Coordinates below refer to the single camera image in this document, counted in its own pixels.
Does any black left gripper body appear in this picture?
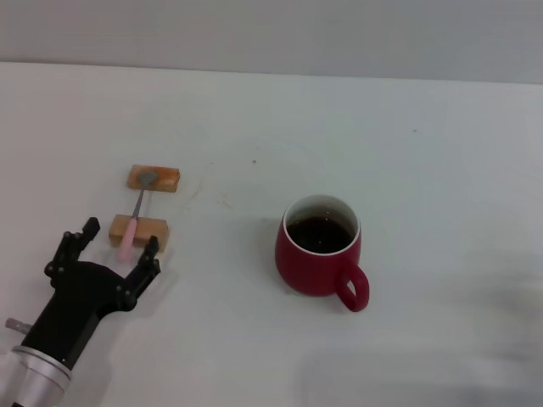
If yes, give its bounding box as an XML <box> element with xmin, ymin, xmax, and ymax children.
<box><xmin>20</xmin><ymin>260</ymin><xmax>139</xmax><ymax>368</ymax></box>

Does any pink handled metal spoon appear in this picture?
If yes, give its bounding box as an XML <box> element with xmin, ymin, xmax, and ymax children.
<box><xmin>118</xmin><ymin>170</ymin><xmax>160</xmax><ymax>263</ymax></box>

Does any red ceramic cup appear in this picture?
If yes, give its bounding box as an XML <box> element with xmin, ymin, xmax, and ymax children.
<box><xmin>274</xmin><ymin>193</ymin><xmax>370</xmax><ymax>314</ymax></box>

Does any notched wooden block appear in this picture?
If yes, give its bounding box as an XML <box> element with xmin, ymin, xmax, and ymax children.
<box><xmin>108</xmin><ymin>214</ymin><xmax>170</xmax><ymax>254</ymax></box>

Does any orange stained flat wooden block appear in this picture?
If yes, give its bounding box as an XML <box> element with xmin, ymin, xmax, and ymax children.
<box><xmin>126</xmin><ymin>164</ymin><xmax>181</xmax><ymax>193</ymax></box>

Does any dark coffee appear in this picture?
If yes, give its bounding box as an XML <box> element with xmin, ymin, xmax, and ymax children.
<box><xmin>287</xmin><ymin>215</ymin><xmax>355</xmax><ymax>254</ymax></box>

